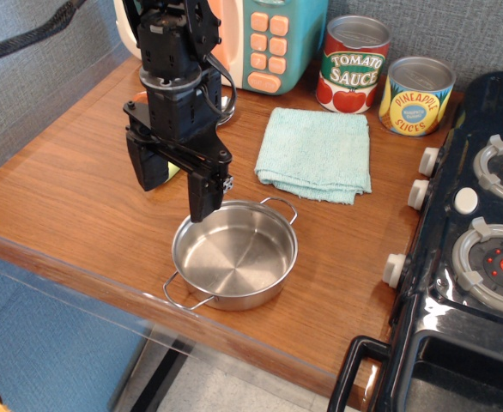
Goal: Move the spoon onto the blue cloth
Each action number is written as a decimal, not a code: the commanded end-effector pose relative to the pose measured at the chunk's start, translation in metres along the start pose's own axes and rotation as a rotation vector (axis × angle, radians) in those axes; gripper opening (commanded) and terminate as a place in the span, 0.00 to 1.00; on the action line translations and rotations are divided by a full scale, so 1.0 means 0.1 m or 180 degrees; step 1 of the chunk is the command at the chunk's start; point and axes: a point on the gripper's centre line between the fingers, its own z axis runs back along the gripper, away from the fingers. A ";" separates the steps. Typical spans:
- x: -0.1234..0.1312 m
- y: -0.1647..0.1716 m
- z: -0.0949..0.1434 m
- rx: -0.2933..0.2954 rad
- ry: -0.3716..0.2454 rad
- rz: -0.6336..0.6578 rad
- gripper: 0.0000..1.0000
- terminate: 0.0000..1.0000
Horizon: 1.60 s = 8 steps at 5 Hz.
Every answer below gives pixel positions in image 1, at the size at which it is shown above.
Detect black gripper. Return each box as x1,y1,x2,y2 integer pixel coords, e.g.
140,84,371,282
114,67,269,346
124,69,232,223

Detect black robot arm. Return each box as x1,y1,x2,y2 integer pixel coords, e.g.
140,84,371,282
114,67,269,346
123,1,236,222

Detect light blue folded cloth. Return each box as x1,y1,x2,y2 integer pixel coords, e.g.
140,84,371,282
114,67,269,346
255,107,372,205

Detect brown plush mushroom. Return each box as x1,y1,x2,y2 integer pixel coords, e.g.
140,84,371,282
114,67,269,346
131,91,148,104

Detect stainless steel pot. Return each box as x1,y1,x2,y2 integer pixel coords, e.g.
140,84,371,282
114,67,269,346
162,197,299,312

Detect toy microwave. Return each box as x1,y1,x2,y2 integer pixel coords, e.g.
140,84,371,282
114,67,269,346
114,1,328,95

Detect tomato sauce can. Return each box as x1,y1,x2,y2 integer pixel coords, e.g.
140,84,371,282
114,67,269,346
316,15,391,114

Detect white lower stove knob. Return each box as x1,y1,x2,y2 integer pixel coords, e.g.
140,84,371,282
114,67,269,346
382,253,407,288

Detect white stove knob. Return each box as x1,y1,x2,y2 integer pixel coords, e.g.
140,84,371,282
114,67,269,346
418,147,439,178
382,253,407,288
408,179,429,211

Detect white middle stove knob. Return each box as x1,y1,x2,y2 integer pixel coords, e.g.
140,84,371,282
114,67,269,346
408,179,429,211

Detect white upper stove knob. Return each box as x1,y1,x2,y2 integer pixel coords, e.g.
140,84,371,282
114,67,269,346
418,147,439,178

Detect pineapple slices can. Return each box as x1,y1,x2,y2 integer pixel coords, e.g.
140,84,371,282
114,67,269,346
379,56,456,136

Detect black toy stove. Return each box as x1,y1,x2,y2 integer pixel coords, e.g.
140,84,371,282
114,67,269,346
329,71,503,411

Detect black braided cable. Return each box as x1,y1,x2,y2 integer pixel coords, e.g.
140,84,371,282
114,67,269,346
0,0,88,65

